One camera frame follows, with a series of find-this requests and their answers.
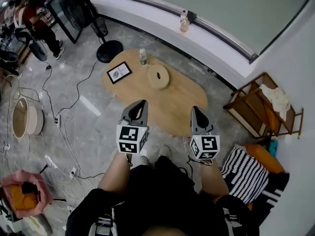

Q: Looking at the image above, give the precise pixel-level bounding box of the orange cushion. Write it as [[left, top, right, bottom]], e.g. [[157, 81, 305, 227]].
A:
[[243, 143, 286, 174]]

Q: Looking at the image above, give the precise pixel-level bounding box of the black glass-door cabinet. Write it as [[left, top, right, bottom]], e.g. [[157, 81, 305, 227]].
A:
[[44, 0, 84, 45]]

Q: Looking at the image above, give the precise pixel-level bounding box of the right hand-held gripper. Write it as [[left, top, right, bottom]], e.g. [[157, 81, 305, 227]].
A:
[[189, 106, 221, 160]]

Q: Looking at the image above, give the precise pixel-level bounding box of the round beige side table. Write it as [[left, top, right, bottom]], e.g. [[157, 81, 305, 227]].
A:
[[12, 97, 45, 140]]

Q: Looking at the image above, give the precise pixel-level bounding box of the clear glass jar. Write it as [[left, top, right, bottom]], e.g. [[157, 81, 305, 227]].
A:
[[180, 17, 191, 33]]

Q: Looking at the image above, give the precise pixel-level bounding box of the black wire wastebasket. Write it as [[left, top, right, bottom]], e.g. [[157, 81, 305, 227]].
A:
[[90, 17, 109, 38]]

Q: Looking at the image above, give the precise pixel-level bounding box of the clear plastic bottle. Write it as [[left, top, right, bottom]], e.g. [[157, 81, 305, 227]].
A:
[[139, 47, 149, 67]]

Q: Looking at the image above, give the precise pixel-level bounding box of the white wire frame table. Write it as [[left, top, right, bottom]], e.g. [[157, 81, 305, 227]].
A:
[[0, 74, 40, 103]]

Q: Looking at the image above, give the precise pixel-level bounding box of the wooden storage rack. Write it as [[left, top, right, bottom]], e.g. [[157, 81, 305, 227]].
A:
[[223, 71, 304, 140]]

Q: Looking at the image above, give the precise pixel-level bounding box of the black striped blanket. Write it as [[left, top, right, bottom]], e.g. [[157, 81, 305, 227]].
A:
[[246, 172, 291, 231]]

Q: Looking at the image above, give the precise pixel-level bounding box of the person's right forearm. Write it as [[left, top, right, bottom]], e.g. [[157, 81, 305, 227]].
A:
[[200, 159, 231, 204]]

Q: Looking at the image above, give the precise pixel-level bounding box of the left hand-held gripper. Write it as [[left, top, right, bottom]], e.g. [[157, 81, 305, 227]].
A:
[[116, 100, 150, 155]]

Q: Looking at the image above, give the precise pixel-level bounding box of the black office chair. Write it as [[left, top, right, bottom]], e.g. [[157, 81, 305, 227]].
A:
[[0, 26, 34, 76]]

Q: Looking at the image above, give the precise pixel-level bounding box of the teal fabric item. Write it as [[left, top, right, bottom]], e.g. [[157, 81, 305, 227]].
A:
[[269, 139, 279, 157]]

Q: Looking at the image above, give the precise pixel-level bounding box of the white crumpled cloth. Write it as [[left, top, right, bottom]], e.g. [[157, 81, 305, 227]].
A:
[[260, 84, 291, 121]]

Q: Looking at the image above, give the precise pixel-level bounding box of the pink fabric bag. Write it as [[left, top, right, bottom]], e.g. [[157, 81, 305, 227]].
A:
[[0, 169, 54, 219]]

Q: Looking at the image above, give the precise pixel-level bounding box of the round wooden tissue holder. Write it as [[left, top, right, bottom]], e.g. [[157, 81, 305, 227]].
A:
[[147, 64, 170, 91]]

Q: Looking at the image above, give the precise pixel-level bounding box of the black standing fan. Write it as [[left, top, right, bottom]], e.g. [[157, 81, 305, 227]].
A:
[[53, 0, 124, 64]]

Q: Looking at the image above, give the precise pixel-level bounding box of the person's left forearm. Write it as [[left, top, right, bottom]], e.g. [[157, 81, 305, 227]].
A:
[[97, 152, 131, 194]]

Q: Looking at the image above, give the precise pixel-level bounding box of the orange cloth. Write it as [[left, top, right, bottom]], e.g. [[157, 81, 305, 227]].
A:
[[10, 185, 39, 210]]

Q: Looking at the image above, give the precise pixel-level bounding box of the black white striped pillow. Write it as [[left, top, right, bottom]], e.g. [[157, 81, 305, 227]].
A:
[[220, 145, 270, 205]]

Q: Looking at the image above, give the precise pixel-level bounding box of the white cable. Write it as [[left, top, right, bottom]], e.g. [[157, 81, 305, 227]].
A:
[[53, 116, 86, 206]]

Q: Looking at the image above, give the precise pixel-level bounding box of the oval wooden coffee table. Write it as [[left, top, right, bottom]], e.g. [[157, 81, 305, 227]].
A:
[[101, 48, 209, 138]]

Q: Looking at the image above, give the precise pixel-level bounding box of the black power cable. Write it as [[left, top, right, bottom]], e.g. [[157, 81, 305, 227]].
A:
[[41, 57, 99, 119]]

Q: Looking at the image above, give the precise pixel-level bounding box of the black picture frame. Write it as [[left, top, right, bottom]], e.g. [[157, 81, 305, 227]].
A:
[[106, 61, 133, 85]]

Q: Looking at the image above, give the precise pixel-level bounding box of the person's black clothing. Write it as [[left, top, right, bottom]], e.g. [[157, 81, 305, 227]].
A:
[[64, 155, 259, 236]]

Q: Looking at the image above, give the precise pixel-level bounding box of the black box device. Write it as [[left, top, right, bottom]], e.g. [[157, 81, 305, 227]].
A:
[[187, 10, 198, 24]]

